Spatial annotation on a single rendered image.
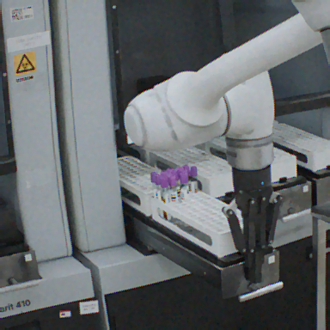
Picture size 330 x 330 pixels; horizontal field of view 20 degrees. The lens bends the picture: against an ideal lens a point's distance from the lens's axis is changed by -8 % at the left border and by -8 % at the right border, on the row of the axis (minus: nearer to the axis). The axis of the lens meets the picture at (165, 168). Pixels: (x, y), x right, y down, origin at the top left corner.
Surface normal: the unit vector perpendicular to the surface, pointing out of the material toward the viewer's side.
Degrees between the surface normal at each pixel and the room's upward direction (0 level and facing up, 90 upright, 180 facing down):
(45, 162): 90
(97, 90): 90
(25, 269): 90
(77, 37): 90
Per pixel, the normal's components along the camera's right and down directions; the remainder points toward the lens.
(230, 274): 0.45, 0.22
